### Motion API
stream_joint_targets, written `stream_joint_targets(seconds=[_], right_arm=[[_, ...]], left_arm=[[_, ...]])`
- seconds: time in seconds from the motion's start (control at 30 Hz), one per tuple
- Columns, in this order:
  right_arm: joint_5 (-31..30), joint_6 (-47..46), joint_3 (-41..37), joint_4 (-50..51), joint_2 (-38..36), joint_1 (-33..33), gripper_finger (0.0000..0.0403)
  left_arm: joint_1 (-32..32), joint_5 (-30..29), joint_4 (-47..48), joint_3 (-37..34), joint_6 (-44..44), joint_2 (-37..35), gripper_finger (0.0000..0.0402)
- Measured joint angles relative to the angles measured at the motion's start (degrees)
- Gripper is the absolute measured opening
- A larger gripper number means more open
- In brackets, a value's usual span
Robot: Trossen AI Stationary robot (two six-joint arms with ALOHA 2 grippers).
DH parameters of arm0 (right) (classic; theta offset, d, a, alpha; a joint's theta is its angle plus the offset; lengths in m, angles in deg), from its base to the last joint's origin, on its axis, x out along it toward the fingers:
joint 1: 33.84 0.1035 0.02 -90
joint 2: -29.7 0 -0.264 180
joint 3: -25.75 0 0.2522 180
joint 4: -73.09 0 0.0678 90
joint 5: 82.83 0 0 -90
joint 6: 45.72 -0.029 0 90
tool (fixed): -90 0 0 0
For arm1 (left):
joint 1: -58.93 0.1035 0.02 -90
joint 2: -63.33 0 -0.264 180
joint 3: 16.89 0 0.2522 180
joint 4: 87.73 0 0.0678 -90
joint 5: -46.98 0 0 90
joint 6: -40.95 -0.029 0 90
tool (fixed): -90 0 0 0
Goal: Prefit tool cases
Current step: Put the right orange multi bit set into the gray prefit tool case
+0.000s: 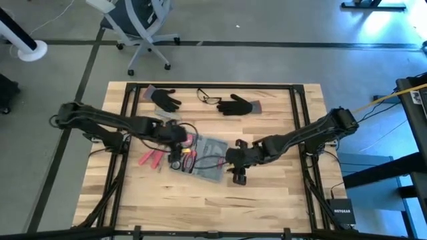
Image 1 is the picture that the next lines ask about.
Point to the grey blue storage cabinet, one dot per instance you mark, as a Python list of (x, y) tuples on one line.
[(373, 200)]

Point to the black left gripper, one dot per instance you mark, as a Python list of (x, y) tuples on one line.
[(170, 133)]

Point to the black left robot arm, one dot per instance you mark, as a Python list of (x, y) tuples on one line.
[(100, 120)]

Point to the grey utility knife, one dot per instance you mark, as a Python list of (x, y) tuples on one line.
[(166, 115)]

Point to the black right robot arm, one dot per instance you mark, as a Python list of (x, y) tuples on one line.
[(300, 133)]

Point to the grey blue office chair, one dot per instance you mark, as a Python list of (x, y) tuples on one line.
[(133, 13)]

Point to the black floor equipment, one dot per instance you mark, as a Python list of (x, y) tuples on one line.
[(8, 91)]

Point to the white tower fan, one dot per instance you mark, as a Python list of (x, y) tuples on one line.
[(33, 50)]

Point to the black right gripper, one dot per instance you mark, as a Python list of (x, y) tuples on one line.
[(243, 156)]

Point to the grey plastic tool case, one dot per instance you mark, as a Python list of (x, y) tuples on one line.
[(213, 146)]

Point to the black desk foot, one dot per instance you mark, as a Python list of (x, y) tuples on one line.
[(373, 5)]

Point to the black side desk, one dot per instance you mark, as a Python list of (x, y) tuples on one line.
[(417, 140)]

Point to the black work glove grey cuff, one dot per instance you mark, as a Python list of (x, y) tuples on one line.
[(165, 100), (237, 107)]

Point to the clear safety glasses black frame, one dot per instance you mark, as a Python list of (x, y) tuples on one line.
[(204, 96)]

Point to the pink object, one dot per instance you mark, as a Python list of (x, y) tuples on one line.
[(190, 139)]

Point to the black Netgear network switch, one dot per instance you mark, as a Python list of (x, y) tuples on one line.
[(342, 211)]

